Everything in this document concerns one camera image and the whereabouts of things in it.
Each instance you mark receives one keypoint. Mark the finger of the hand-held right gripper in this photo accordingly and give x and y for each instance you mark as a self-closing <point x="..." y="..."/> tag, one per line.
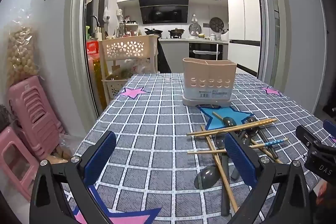
<point x="330" y="128"/>
<point x="305" y="134"/>

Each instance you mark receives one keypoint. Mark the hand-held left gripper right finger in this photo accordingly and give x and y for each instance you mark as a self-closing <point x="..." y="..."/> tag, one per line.
<point x="240" y="161"/>

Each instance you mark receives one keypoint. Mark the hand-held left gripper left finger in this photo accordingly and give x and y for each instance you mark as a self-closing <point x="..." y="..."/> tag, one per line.
<point x="101" y="158"/>

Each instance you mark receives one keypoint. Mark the beige plastic utensil holder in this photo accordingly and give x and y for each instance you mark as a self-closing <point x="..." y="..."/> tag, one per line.
<point x="207" y="74"/>

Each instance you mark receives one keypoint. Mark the person's right hand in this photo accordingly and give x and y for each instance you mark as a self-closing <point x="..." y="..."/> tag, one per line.
<point x="323" y="193"/>

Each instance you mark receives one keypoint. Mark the blue patterned wooden chopstick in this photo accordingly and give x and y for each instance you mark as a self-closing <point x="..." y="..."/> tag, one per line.
<point x="207" y="151"/>

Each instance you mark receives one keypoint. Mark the blue paper star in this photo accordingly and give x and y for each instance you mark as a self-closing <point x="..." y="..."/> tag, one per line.
<point x="211" y="123"/>

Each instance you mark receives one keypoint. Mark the pink paper star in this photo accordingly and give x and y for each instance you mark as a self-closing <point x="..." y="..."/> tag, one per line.
<point x="271" y="90"/>
<point x="132" y="92"/>

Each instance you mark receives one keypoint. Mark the large pink blue-edged star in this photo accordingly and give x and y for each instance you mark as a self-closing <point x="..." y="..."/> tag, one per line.
<point x="126" y="218"/>

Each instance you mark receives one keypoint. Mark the grey checked tablecloth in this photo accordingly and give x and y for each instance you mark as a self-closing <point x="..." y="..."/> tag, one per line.
<point x="157" y="121"/>

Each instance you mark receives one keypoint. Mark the stack of pink stools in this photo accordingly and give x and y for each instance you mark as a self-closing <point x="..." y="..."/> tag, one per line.
<point x="34" y="108"/>

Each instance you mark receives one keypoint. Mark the yellow oil bottle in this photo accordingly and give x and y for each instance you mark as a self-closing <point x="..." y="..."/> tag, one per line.
<point x="95" y="74"/>

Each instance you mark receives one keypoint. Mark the single pink plastic stool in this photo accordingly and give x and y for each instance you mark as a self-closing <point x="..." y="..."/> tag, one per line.
<point x="10" y="142"/>

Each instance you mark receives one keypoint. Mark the cream plastic basket trolley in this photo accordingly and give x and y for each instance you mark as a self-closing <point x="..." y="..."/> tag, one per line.
<point x="126" y="49"/>

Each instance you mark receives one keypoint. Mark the red plastic basket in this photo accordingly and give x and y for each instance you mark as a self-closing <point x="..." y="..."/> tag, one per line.
<point x="92" y="47"/>

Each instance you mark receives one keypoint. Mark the black cloth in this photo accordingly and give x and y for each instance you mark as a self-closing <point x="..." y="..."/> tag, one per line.
<point x="164" y="61"/>

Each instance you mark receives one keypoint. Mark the black built-in oven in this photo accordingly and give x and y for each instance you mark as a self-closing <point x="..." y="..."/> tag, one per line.
<point x="202" y="50"/>

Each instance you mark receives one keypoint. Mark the grey base cabinets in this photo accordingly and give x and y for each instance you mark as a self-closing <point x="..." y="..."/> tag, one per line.
<point x="176" y="56"/>

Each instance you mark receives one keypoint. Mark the white knife block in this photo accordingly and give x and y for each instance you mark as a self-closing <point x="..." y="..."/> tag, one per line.
<point x="98" y="33"/>

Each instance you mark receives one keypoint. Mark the white rice cooker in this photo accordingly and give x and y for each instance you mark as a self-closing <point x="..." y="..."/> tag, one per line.
<point x="225" y="35"/>

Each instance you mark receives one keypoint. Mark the clear bag of nuts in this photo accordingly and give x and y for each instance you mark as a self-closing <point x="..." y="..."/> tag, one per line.
<point x="21" y="56"/>

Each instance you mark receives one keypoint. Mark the white spice shelf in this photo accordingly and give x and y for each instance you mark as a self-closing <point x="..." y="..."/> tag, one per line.
<point x="128" y="29"/>

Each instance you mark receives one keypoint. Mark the white refrigerator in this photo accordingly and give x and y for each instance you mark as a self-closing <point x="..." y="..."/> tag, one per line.
<point x="246" y="16"/>

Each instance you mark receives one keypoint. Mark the black wok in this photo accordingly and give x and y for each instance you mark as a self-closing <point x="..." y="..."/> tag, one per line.
<point x="153" y="31"/>

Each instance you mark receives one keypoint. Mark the dark round moulded pan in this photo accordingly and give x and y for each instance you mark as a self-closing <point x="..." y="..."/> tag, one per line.
<point x="217" y="24"/>

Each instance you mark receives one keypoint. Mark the black kitchen faucet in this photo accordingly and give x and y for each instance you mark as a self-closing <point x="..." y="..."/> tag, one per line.
<point x="95" y="18"/>

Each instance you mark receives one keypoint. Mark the round metal steamer rack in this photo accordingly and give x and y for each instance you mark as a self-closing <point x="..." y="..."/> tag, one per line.
<point x="194" y="28"/>

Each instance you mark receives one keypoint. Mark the black cooking pot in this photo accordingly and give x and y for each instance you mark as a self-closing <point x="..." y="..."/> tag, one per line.
<point x="176" y="32"/>

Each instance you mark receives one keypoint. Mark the black range hood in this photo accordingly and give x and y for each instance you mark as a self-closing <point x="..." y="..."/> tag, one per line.
<point x="164" y="12"/>

